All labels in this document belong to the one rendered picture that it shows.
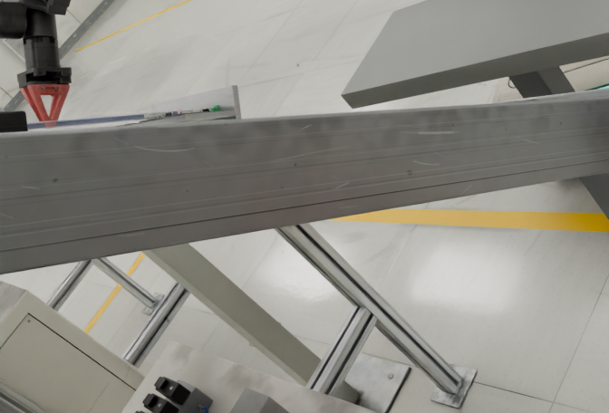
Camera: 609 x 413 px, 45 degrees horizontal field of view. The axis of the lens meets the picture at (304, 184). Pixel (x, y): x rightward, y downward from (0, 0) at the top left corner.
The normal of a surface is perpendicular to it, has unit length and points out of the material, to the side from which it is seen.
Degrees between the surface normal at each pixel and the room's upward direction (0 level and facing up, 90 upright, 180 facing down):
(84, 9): 90
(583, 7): 0
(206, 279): 90
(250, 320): 90
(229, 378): 0
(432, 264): 0
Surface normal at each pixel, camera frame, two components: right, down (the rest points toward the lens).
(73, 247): 0.59, -0.01
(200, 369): -0.62, -0.64
